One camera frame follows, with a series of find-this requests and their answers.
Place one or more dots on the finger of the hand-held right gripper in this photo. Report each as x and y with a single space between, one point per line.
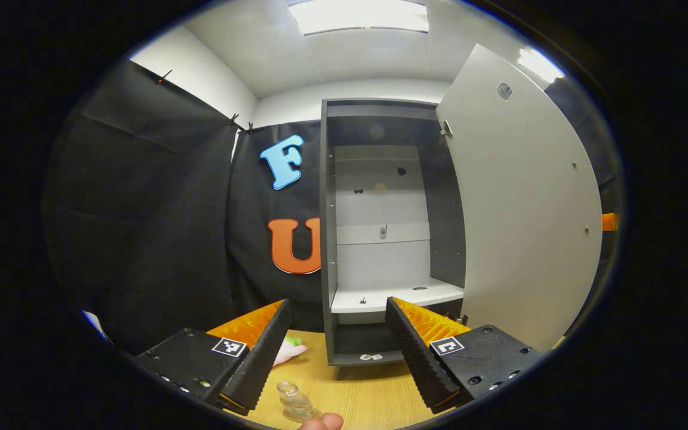
610 222

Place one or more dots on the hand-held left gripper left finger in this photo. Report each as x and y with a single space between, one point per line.
260 358

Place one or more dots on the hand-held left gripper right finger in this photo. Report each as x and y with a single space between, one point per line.
412 358

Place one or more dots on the clear glass bottle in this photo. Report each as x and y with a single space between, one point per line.
296 406

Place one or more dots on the light grey cabinet door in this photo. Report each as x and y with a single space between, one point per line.
523 209

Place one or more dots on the dark grey cabinet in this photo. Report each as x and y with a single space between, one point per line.
380 263

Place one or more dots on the pink plush toy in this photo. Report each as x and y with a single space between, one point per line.
289 353

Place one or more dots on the small ceiling light panel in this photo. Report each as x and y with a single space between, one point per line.
538 63

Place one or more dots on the black backdrop cloth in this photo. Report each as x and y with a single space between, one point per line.
141 209

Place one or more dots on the large ceiling light panel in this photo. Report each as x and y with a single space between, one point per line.
359 15

